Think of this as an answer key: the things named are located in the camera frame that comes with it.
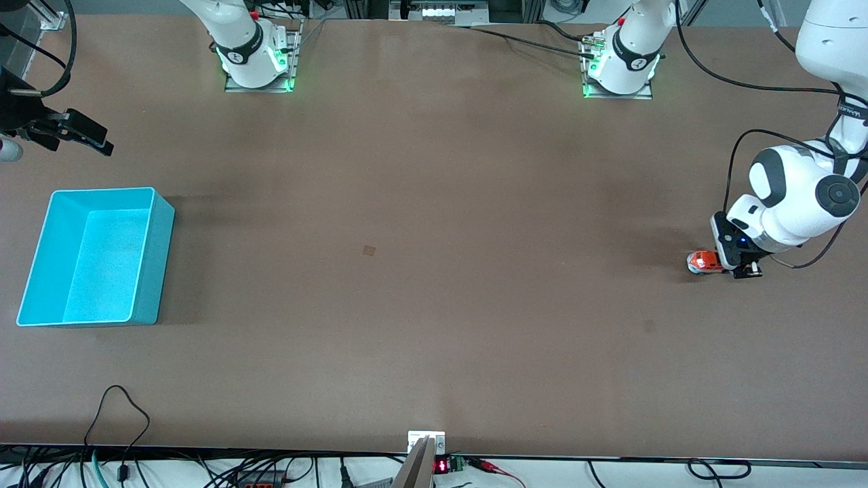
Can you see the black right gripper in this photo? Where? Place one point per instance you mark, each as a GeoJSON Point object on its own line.
{"type": "Point", "coordinates": [16, 110]}

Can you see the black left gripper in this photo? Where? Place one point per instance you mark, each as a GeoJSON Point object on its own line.
{"type": "Point", "coordinates": [741, 273]}

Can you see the orange toy bus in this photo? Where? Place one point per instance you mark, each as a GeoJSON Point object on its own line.
{"type": "Point", "coordinates": [704, 261]}

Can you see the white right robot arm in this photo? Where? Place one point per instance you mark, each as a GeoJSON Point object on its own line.
{"type": "Point", "coordinates": [237, 41]}

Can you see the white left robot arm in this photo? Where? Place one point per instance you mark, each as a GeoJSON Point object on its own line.
{"type": "Point", "coordinates": [793, 196]}

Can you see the turquoise plastic storage box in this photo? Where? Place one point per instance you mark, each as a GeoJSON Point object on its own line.
{"type": "Point", "coordinates": [108, 271]}

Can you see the red clip lead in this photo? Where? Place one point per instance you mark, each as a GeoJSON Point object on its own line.
{"type": "Point", "coordinates": [491, 465]}

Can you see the circuit board with red display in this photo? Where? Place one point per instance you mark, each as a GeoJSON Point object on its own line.
{"type": "Point", "coordinates": [444, 465]}

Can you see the silver metal device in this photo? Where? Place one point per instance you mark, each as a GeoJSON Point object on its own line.
{"type": "Point", "coordinates": [441, 12]}

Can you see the black power strip red switches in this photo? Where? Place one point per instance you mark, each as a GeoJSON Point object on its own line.
{"type": "Point", "coordinates": [261, 484]}

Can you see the aluminium frame profile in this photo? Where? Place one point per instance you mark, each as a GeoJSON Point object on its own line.
{"type": "Point", "coordinates": [53, 20]}

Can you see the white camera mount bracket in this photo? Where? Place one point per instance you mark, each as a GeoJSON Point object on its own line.
{"type": "Point", "coordinates": [415, 437]}

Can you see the grey camera mast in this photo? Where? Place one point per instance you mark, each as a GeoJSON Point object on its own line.
{"type": "Point", "coordinates": [417, 468]}

